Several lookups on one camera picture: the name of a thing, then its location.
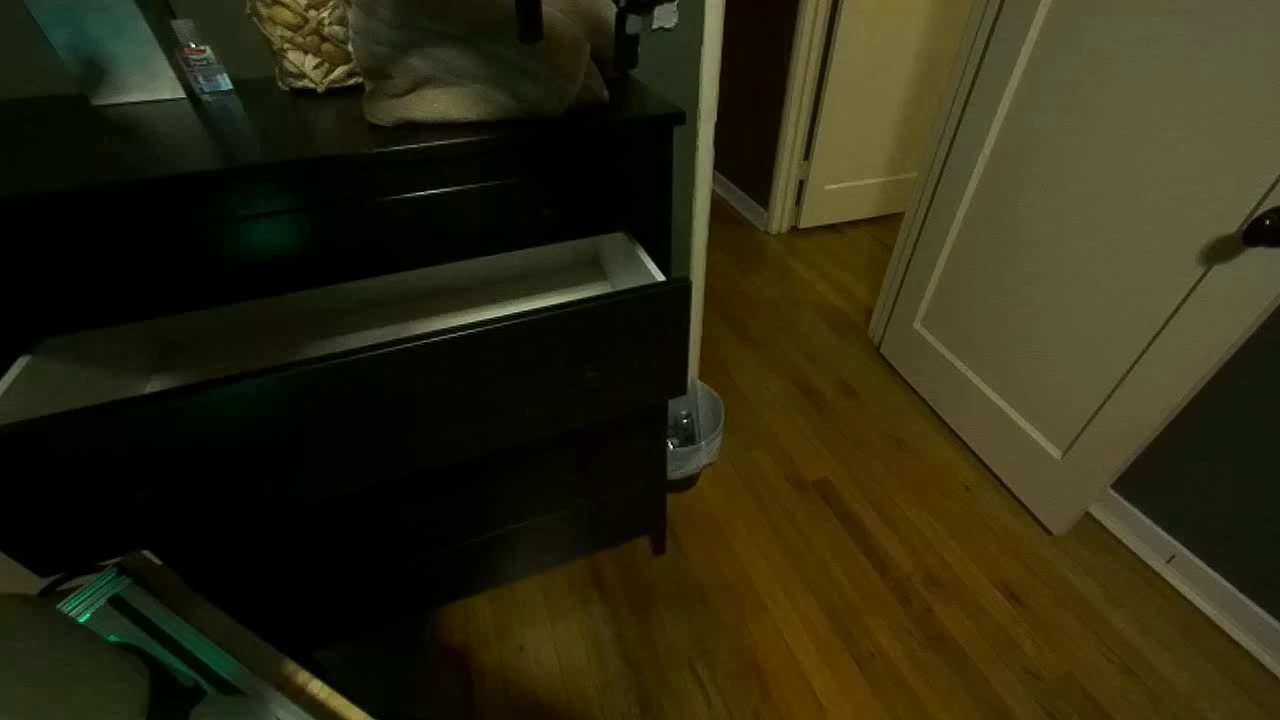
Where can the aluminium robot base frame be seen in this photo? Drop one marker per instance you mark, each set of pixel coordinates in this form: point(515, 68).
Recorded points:
point(218, 666)

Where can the white closet door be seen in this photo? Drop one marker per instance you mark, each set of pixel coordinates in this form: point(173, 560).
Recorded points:
point(1077, 267)

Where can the dark round door knob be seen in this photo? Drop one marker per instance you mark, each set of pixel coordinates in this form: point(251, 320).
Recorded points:
point(1257, 233)

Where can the cream hallway door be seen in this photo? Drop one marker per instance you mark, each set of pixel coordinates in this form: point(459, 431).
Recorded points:
point(882, 101)

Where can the beige folded towel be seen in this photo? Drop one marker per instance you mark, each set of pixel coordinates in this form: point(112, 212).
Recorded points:
point(460, 60)

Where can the dark wooden dresser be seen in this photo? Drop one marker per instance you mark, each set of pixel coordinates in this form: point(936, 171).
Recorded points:
point(118, 218)

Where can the cream woven basket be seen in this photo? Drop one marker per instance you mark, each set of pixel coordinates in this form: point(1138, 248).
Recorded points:
point(311, 42)

